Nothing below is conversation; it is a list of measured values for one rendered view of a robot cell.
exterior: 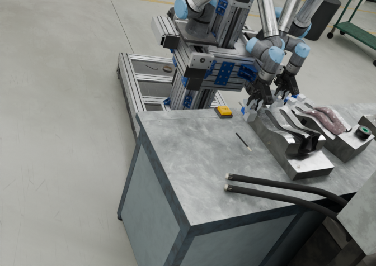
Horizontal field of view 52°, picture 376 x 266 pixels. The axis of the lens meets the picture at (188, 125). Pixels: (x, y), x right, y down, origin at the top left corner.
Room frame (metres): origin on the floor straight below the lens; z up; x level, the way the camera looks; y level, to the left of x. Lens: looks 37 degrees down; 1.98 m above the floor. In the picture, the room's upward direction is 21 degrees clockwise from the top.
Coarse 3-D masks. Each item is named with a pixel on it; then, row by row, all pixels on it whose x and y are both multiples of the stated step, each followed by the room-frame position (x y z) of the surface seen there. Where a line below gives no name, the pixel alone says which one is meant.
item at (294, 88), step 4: (288, 76) 1.93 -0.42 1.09; (292, 76) 1.95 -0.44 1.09; (288, 80) 1.92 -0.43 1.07; (292, 80) 1.92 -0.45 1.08; (288, 84) 1.91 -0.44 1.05; (292, 84) 1.90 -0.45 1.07; (296, 84) 1.92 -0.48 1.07; (292, 88) 1.88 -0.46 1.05; (296, 88) 1.90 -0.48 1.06; (292, 92) 1.87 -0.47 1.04; (296, 92) 1.88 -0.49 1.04
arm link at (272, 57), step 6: (270, 48) 1.69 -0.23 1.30; (276, 48) 1.71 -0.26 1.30; (264, 54) 1.69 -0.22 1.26; (270, 54) 1.67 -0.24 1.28; (276, 54) 1.66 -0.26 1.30; (282, 54) 1.68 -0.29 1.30; (264, 60) 1.68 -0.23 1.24; (270, 60) 1.66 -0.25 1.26; (276, 60) 1.66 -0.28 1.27; (264, 66) 1.67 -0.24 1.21; (270, 66) 1.66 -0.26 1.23; (276, 66) 1.67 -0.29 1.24; (270, 72) 1.66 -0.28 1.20
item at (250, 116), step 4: (240, 104) 1.75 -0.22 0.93; (244, 108) 1.70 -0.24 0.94; (244, 112) 1.68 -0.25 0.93; (248, 112) 1.66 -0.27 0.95; (252, 112) 1.67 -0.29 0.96; (256, 112) 1.68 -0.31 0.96; (244, 116) 1.67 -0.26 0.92; (248, 116) 1.65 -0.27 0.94; (252, 116) 1.66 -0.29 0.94; (248, 120) 1.65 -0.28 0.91; (252, 120) 1.67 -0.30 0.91
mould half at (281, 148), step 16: (272, 112) 1.85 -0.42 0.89; (288, 112) 1.92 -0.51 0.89; (256, 128) 1.74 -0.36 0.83; (272, 128) 1.71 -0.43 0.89; (288, 128) 1.75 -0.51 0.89; (304, 128) 1.80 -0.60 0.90; (272, 144) 1.62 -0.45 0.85; (288, 144) 1.56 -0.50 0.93; (320, 144) 1.69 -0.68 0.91; (288, 160) 1.52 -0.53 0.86; (304, 160) 1.57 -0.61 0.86; (320, 160) 1.62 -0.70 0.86; (304, 176) 1.50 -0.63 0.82
